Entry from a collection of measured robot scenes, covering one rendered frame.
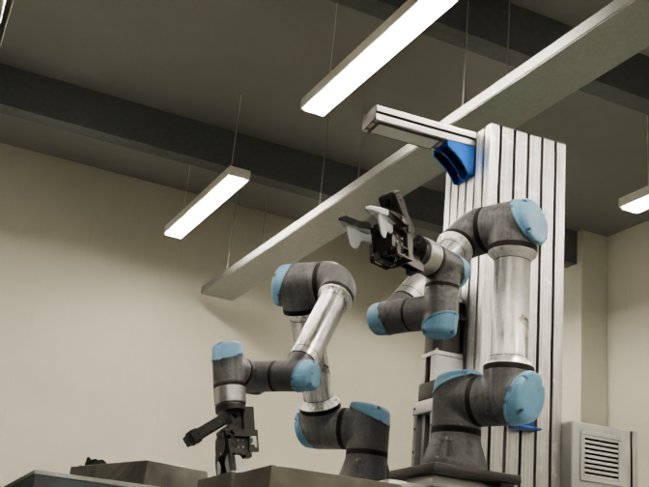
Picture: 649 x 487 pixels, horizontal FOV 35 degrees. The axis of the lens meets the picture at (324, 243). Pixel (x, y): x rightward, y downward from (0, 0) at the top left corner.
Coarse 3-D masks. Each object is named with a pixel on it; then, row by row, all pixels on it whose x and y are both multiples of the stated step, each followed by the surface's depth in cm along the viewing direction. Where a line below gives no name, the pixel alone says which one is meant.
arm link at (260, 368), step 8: (264, 360) 249; (272, 360) 248; (256, 368) 246; (264, 368) 246; (256, 376) 246; (264, 376) 245; (248, 384) 246; (256, 384) 246; (264, 384) 245; (248, 392) 251; (256, 392) 251
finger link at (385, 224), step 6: (366, 210) 200; (372, 210) 200; (378, 210) 201; (384, 210) 202; (378, 216) 201; (384, 216) 202; (384, 222) 202; (390, 222) 205; (384, 228) 202; (390, 228) 204; (384, 234) 201
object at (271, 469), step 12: (264, 468) 119; (276, 468) 118; (288, 468) 118; (240, 480) 126; (252, 480) 122; (264, 480) 118; (276, 480) 117; (288, 480) 118; (300, 480) 118; (312, 480) 119; (324, 480) 120; (336, 480) 120; (348, 480) 121; (360, 480) 121; (372, 480) 122
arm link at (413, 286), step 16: (464, 224) 248; (448, 240) 246; (464, 240) 246; (464, 256) 245; (400, 288) 230; (416, 288) 230; (384, 304) 226; (400, 304) 222; (368, 320) 227; (384, 320) 224; (400, 320) 221
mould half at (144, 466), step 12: (72, 468) 181; (84, 468) 178; (96, 468) 175; (108, 468) 172; (120, 468) 169; (132, 468) 166; (144, 468) 163; (156, 468) 164; (168, 468) 165; (180, 468) 167; (120, 480) 168; (132, 480) 165; (144, 480) 162; (156, 480) 164; (168, 480) 165; (180, 480) 166; (192, 480) 168
